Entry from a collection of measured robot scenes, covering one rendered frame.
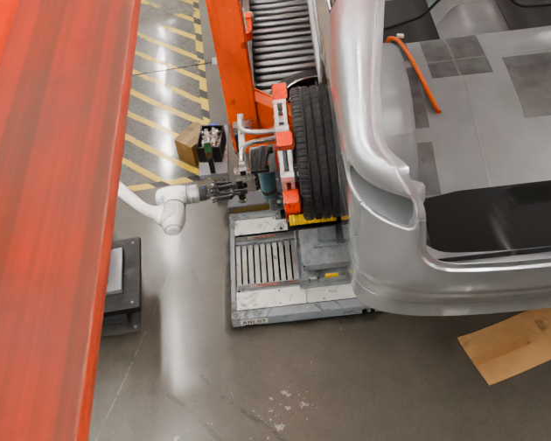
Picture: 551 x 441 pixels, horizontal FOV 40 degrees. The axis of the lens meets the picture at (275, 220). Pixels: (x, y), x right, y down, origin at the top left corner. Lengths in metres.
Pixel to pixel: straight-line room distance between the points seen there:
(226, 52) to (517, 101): 1.44
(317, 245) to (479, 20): 1.55
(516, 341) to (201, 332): 1.66
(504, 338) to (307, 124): 1.54
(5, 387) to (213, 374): 3.56
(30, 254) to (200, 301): 3.78
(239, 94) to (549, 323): 2.01
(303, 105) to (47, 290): 3.07
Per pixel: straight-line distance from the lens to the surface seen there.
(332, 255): 4.12
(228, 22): 3.81
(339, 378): 3.94
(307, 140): 3.45
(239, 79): 3.99
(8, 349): 0.50
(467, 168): 3.56
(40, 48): 0.74
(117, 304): 4.04
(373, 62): 2.84
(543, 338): 4.14
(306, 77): 4.84
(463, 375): 3.97
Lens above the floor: 3.37
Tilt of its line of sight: 47 degrees down
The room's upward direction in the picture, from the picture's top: 9 degrees counter-clockwise
